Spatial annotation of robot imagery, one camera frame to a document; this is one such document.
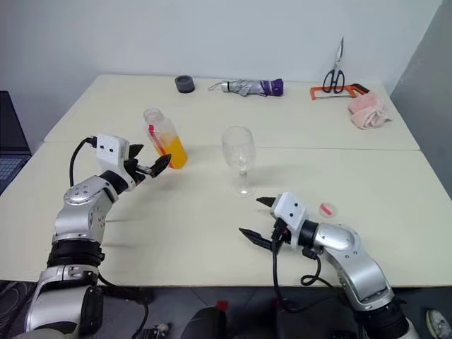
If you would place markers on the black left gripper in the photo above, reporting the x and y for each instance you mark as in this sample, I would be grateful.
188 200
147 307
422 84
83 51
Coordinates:
136 170

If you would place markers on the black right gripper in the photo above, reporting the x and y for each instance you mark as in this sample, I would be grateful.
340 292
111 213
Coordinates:
279 234

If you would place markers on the clear bottle with orange drink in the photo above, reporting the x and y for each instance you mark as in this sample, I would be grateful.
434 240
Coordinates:
176 148

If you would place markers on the white bottle cap red label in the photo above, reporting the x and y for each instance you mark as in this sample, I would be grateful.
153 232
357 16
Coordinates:
328 210

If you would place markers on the clear wine glass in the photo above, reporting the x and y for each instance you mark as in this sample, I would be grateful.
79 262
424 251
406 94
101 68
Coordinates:
238 148

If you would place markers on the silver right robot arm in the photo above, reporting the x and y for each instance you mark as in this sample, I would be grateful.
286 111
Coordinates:
356 261

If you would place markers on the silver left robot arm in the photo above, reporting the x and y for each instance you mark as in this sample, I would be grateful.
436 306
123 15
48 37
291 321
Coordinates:
81 215

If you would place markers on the dark rounded shape red mark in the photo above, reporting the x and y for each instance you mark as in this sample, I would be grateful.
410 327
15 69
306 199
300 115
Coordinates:
212 323

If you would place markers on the folded grey purple umbrella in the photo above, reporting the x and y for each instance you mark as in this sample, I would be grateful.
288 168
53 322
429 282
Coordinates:
247 87

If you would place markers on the orange black hacksaw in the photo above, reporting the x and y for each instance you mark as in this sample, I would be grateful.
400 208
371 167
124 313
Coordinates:
313 93

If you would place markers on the dark laptop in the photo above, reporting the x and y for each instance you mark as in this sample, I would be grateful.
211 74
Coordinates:
10 141

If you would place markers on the small white and black device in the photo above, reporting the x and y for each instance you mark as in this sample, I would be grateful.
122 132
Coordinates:
159 329

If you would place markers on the pink cloth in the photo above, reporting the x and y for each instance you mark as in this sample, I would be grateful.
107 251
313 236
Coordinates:
370 111

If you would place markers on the white shoe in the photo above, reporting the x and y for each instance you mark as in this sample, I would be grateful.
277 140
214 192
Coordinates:
436 323

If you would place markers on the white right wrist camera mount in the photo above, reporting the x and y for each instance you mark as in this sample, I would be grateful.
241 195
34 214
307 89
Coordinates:
287 212

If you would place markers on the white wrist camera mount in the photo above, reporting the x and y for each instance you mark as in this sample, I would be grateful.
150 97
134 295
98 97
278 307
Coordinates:
109 148
287 212

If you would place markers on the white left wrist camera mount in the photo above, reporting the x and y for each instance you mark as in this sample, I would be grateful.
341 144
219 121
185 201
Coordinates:
109 148

